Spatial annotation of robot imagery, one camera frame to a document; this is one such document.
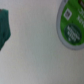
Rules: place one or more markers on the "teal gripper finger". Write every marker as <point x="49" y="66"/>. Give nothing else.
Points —
<point x="5" y="32"/>

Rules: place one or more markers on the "green-lidded white k-cup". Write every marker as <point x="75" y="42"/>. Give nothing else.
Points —
<point x="70" y="23"/>

